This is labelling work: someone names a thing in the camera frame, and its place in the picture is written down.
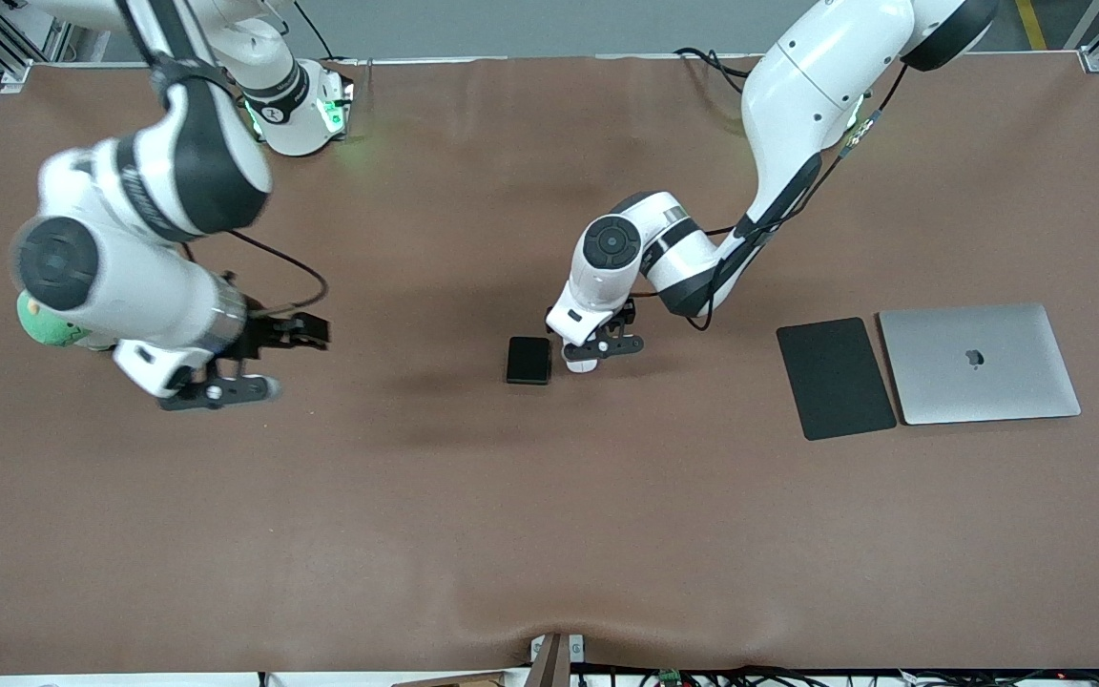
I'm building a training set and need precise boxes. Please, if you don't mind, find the silver laptop with apple logo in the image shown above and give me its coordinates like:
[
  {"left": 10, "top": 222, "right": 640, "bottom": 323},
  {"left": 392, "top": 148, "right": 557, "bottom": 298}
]
[{"left": 879, "top": 303, "right": 1083, "bottom": 427}]

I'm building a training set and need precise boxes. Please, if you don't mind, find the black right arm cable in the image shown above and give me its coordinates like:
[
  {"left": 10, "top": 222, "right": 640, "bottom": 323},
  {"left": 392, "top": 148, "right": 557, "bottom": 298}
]
[{"left": 182, "top": 227, "right": 329, "bottom": 318}]

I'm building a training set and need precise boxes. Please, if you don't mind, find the black cable at base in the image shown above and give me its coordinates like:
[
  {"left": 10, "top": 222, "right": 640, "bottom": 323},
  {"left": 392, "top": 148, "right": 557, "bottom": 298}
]
[
  {"left": 294, "top": 0, "right": 336, "bottom": 63},
  {"left": 674, "top": 46, "right": 760, "bottom": 96}
]

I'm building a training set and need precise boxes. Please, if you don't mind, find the green plush dinosaur toy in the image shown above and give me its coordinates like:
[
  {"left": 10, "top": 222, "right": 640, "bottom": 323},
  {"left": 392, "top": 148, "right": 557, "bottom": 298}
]
[{"left": 17, "top": 291, "right": 116, "bottom": 352}]

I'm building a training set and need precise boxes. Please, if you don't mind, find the brown table cover mat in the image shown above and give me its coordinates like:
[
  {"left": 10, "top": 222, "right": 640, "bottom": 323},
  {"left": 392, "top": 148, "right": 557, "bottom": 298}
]
[{"left": 0, "top": 52, "right": 1099, "bottom": 675}]

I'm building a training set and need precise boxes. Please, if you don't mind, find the black cable at left base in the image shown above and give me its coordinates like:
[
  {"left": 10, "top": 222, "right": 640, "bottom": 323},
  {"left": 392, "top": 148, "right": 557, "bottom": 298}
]
[{"left": 674, "top": 46, "right": 760, "bottom": 96}]

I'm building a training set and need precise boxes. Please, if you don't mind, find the metal bracket at table edge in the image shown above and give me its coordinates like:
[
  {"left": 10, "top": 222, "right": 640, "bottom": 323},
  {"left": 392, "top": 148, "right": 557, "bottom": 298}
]
[{"left": 529, "top": 632, "right": 587, "bottom": 687}]

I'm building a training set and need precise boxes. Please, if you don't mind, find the black mouse pad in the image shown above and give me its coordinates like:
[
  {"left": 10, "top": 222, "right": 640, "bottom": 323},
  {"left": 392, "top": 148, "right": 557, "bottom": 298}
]
[{"left": 777, "top": 317, "right": 898, "bottom": 442}]

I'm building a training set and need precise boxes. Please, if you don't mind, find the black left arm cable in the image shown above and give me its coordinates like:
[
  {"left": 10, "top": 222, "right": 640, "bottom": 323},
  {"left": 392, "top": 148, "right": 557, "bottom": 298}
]
[{"left": 631, "top": 62, "right": 908, "bottom": 333}]

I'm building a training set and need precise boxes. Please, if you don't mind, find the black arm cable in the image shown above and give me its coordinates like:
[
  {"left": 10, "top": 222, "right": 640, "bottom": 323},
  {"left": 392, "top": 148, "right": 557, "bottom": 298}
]
[
  {"left": 631, "top": 62, "right": 908, "bottom": 333},
  {"left": 182, "top": 227, "right": 329, "bottom": 318}
]

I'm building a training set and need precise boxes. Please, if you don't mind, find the black cable at right base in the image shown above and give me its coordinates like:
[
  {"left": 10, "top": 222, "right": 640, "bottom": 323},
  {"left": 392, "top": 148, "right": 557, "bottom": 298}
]
[{"left": 294, "top": 0, "right": 336, "bottom": 63}]

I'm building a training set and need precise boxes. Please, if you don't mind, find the black smartphone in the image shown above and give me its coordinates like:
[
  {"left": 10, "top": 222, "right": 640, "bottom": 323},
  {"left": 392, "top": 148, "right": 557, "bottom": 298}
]
[{"left": 506, "top": 336, "right": 552, "bottom": 386}]

